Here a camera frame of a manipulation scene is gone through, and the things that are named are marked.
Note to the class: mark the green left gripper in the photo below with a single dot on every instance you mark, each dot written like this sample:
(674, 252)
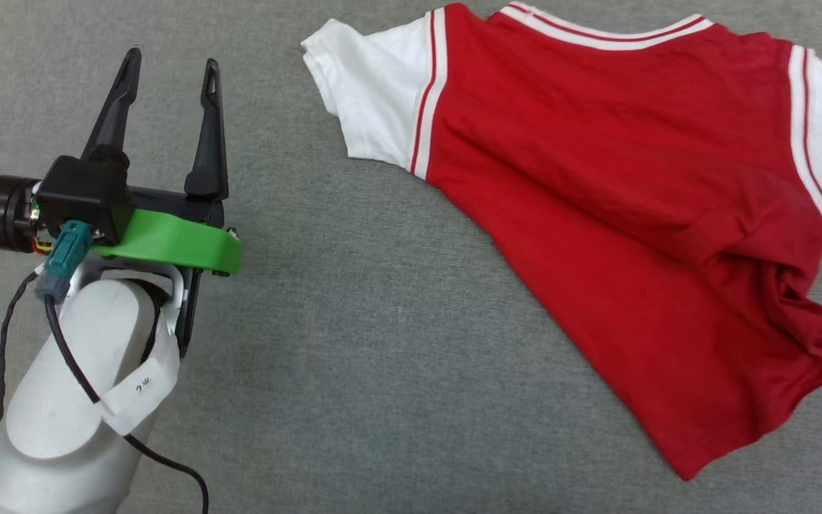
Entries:
(168, 243)

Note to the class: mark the red and white t-shirt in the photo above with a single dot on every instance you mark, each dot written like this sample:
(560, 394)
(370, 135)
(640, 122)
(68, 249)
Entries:
(596, 214)

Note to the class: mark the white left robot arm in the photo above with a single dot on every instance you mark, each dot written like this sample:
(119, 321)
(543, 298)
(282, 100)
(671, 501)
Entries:
(68, 385)

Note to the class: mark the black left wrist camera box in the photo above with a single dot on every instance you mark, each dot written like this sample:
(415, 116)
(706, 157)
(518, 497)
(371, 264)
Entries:
(83, 189)

